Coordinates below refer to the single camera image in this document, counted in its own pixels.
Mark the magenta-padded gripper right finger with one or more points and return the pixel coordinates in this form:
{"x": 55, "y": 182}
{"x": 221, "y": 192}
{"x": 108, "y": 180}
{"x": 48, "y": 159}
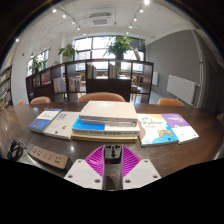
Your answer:
{"x": 141, "y": 173}

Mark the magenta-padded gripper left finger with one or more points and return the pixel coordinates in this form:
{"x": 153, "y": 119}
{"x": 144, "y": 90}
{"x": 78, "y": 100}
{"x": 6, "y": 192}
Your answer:
{"x": 83, "y": 173}

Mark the small black charger block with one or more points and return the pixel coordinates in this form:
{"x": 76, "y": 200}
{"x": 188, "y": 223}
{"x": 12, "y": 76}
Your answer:
{"x": 113, "y": 155}

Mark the beige power strip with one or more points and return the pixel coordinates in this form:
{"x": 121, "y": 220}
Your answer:
{"x": 48, "y": 156}

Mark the yellowish thick book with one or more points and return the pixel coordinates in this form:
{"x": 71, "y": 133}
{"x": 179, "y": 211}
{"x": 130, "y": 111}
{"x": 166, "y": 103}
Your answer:
{"x": 103, "y": 138}

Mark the white colourful cartoon book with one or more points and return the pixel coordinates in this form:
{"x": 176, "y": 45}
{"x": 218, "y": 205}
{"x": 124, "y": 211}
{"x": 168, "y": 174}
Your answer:
{"x": 155, "y": 130}

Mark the white paperback book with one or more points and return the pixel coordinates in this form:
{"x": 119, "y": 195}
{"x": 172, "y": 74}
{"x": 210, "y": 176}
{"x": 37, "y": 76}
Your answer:
{"x": 61, "y": 126}

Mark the purple and white book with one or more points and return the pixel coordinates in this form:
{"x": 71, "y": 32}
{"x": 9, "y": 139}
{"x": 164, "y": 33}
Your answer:
{"x": 181, "y": 128}

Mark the blue and white book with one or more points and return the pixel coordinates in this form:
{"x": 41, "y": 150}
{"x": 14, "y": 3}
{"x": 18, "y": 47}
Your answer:
{"x": 43, "y": 120}

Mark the large white hardcover book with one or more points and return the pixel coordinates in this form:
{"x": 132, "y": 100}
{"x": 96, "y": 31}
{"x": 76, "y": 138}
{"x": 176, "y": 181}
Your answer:
{"x": 108, "y": 111}

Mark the orange chairs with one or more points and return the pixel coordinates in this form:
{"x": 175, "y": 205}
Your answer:
{"x": 101, "y": 97}

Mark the dark wooden shelf unit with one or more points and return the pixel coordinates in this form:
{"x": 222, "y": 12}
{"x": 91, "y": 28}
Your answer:
{"x": 106, "y": 87}

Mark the large white radiator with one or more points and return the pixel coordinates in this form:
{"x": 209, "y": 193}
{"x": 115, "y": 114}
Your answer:
{"x": 181, "y": 88}

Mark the small white radiator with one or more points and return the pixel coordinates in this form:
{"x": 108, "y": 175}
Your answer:
{"x": 155, "y": 78}

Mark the green plant by window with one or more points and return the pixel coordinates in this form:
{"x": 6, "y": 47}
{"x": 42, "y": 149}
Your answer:
{"x": 37, "y": 65}

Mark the small green potted plant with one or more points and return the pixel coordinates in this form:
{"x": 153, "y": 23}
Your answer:
{"x": 68, "y": 51}

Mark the narrow glass window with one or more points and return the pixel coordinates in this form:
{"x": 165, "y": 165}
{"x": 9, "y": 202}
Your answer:
{"x": 41, "y": 55}

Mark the large green potted plant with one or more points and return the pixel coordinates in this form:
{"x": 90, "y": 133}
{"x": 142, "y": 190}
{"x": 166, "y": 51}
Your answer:
{"x": 118, "y": 45}

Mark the wide glass window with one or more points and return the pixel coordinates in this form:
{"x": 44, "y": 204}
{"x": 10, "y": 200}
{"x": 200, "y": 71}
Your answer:
{"x": 96, "y": 43}

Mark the ceiling air conditioner unit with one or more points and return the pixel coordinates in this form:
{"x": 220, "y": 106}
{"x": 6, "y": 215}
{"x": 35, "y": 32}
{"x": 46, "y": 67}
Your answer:
{"x": 100, "y": 20}

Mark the ceiling track spotlights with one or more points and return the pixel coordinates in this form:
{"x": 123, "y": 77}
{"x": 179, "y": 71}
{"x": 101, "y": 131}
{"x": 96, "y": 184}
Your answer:
{"x": 54, "y": 10}

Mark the tall wall bookshelf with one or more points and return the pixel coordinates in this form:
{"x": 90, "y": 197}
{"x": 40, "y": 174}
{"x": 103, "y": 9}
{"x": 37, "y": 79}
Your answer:
{"x": 5, "y": 88}

